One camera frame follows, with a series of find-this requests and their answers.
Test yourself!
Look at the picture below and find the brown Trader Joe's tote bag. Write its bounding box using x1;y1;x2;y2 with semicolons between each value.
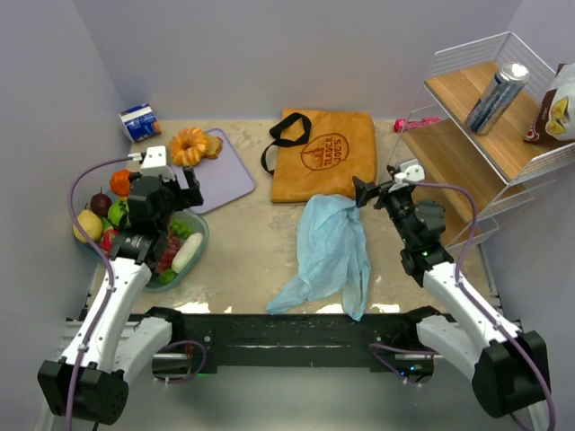
261;109;378;204

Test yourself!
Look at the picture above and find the light blue plastic bag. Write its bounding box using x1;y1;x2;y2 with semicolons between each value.
266;195;371;321

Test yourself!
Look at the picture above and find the blue silver drink can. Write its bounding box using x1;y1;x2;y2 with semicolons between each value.
465;62;530;135

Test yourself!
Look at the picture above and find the brown white chips bag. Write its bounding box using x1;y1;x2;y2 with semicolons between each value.
524;63;575;145

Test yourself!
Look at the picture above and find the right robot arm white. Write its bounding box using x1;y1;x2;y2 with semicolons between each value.
353;177;556;429

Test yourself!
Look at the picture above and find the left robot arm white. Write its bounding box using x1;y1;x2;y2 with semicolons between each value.
38;167;207;429

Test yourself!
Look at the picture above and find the teal fruit tray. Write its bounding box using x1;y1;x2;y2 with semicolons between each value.
68;207;208;291

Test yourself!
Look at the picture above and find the green grape bunch toy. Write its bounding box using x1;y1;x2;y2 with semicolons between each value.
170;219;193;238

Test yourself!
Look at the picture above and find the orange bundt cake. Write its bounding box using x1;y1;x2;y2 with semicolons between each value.
169;128;223;167

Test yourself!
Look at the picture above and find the lavender cutting board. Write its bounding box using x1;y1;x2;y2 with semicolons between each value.
191;128;255;215

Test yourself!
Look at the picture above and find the green watermelon toy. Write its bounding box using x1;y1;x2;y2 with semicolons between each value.
108;200;129;227

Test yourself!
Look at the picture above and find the orange pumpkin toy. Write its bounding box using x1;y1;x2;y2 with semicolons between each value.
110;169;131;198

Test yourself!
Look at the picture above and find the white radish toy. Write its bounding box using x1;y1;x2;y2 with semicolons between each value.
172;233;204;274

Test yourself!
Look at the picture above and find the dark red apple toy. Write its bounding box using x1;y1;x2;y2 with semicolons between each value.
90;190;112;217

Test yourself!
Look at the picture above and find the pink dragon fruit toy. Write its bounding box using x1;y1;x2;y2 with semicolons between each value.
100;227;118;257

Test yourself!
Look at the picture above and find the red grape bunch toy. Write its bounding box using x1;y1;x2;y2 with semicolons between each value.
155;236;181;275

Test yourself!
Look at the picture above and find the yellow pear toy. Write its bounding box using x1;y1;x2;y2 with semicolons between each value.
77;209;103;242

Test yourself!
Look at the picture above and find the pink wrapped item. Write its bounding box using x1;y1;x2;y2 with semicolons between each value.
394;117;442;133

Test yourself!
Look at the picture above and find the blue white carton box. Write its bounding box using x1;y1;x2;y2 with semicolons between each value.
119;103;162;143

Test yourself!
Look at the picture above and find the green leafy vegetable toy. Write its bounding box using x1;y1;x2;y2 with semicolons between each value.
156;268;178;286

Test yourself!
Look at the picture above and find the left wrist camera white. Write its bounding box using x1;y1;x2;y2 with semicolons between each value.
128;145;175;181

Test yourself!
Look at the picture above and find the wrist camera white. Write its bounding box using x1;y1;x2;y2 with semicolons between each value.
387;159;425;186
128;145;175;181

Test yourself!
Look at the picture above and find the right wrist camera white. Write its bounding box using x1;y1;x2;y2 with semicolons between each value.
387;159;425;186

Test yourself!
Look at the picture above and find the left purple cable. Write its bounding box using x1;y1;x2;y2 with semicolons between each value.
66;156;145;431

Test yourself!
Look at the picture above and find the purple cable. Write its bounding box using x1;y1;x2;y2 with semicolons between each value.
403;178;557;431
66;156;145;431

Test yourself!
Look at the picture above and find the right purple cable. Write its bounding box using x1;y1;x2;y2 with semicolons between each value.
403;178;557;431

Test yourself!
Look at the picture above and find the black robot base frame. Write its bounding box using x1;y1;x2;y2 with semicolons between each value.
130;306;438;382

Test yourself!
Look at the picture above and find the white wire wooden shelf rack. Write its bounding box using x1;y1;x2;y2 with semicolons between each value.
390;31;574;253

